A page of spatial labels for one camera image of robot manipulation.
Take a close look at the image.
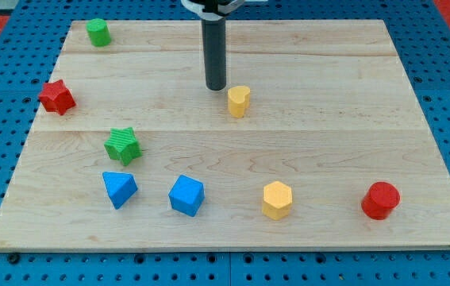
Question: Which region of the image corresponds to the green cylinder block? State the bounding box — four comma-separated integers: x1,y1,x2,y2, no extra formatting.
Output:
86,18,111,47

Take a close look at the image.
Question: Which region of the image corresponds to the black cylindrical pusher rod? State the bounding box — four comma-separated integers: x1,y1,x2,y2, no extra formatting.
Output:
201,18,226,91

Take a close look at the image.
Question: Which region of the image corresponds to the red cylinder block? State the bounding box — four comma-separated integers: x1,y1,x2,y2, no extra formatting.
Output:
361,181,401,220

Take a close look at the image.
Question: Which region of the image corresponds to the red star block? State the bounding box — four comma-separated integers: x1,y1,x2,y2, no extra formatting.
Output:
38,79,76,115

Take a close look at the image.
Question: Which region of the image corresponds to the yellow heart block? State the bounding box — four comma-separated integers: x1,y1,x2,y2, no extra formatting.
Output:
227,86,251,118

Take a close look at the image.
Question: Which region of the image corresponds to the green star block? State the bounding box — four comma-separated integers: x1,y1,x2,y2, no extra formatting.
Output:
104,127,142,166

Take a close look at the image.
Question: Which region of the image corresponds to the yellow hexagon block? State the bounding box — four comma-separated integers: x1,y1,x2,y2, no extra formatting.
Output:
262,181,293,220

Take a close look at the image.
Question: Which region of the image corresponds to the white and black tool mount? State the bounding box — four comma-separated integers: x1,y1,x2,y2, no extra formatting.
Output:
180,0,267,21

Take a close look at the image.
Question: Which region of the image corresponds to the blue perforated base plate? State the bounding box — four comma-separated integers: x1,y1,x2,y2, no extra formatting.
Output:
0,0,450,285

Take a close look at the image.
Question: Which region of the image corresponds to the light wooden board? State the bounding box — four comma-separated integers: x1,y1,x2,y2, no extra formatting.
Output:
0,20,450,253

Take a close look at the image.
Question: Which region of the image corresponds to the blue triangular prism block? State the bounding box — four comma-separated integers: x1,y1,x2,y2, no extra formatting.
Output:
102,172,138,210

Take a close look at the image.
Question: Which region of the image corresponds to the blue cube block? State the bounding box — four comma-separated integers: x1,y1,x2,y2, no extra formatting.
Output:
168,175,205,217

